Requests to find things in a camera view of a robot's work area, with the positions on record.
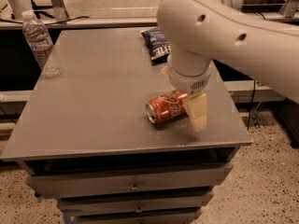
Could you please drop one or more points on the grey metal railing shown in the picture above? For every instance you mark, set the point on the grey metal railing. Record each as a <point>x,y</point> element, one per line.
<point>93,23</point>

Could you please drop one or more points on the bottom grey drawer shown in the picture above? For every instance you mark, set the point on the bottom grey drawer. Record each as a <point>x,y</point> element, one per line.
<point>184,215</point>

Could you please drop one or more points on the grey drawer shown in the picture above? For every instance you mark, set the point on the grey drawer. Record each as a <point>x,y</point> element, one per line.
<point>129,181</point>
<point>184,215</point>
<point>135,203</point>

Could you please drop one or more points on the grey drawer cabinet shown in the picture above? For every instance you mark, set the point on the grey drawer cabinet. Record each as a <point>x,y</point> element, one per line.
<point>92,118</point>

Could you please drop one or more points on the blue chip bag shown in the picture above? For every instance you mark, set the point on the blue chip bag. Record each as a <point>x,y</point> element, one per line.
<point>159,46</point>

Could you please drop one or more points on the top grey drawer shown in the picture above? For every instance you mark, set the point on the top grey drawer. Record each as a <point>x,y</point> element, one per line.
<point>129,181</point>

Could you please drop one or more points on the red coke can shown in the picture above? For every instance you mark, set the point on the red coke can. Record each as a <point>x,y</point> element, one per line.
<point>165,107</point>

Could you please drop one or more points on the clear plastic water bottle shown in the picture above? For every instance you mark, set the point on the clear plastic water bottle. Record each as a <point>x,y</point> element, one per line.
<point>39,41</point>

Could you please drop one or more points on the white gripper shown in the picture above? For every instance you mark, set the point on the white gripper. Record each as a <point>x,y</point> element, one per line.
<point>189,82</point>

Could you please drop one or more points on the middle grey drawer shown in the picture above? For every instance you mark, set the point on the middle grey drawer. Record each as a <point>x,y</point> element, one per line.
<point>135,203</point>

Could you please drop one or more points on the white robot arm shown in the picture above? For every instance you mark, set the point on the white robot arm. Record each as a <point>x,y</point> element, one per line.
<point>202,31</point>

